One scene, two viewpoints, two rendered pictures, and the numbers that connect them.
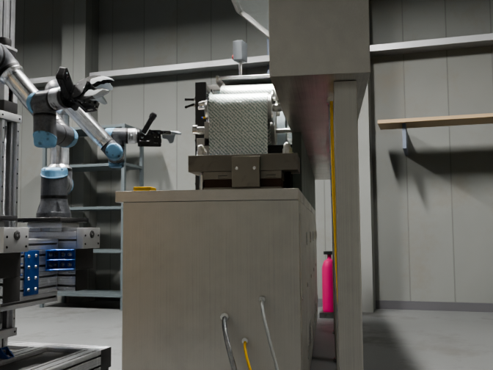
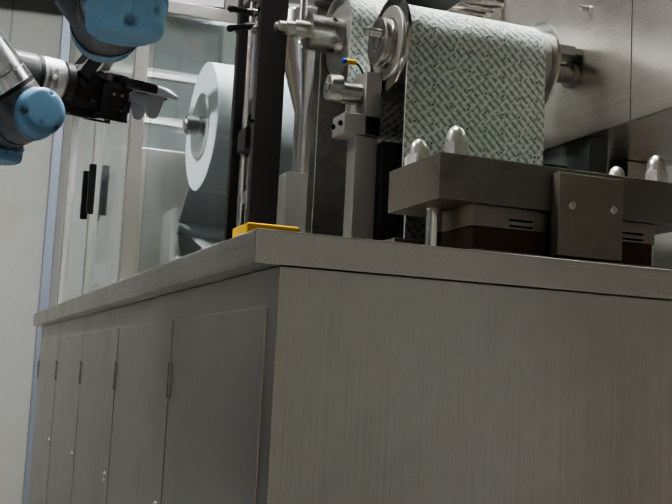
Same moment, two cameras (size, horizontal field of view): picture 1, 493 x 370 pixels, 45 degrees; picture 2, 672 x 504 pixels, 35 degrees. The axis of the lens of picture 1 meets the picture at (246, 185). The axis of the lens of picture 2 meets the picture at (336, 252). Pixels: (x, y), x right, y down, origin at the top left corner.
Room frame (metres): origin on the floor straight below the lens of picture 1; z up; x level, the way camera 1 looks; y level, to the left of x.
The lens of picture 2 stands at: (1.02, 0.97, 0.74)
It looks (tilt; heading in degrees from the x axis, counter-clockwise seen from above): 7 degrees up; 331
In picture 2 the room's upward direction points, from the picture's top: 3 degrees clockwise
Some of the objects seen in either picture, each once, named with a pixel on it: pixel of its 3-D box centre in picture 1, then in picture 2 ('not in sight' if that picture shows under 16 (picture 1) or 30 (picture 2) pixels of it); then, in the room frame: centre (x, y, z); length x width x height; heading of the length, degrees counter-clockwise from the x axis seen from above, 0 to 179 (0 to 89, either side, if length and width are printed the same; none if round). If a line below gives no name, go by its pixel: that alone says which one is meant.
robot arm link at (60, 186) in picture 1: (54, 180); not in sight; (2.66, 0.87, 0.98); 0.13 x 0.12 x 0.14; 9
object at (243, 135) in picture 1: (238, 140); (475, 133); (2.32, 0.03, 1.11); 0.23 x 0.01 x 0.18; 82
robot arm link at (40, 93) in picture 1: (44, 102); not in sight; (1.98, 0.69, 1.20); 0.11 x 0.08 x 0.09; 61
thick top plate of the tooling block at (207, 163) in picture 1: (245, 164); (541, 199); (2.19, 0.00, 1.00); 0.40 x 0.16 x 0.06; 82
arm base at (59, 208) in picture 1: (53, 206); not in sight; (2.65, 0.87, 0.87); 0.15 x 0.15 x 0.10
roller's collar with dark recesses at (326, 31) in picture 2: not in sight; (323, 33); (2.65, 0.13, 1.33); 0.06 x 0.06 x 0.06; 82
